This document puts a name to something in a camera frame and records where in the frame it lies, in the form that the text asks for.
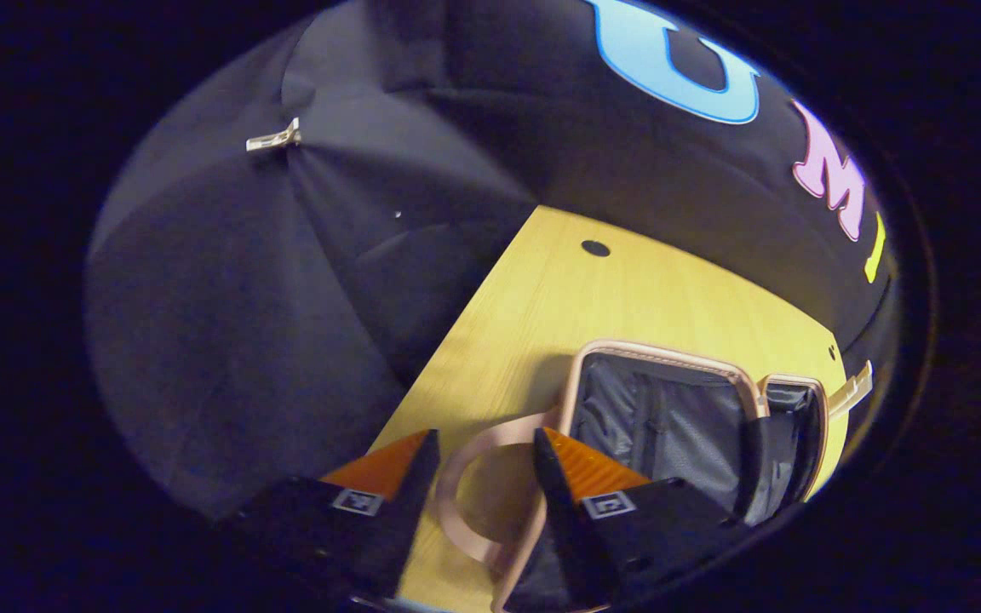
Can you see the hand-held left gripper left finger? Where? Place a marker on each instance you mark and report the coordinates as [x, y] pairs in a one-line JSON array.
[[410, 519]]

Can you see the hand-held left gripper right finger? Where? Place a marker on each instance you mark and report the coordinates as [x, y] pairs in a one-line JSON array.
[[571, 545]]

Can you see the pink suitcase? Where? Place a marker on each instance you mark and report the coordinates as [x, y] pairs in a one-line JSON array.
[[678, 417]]

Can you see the black backdrop cloth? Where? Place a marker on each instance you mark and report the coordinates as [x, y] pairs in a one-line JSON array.
[[286, 298]]

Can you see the silver metal clip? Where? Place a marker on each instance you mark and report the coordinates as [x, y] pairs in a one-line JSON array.
[[273, 139]]

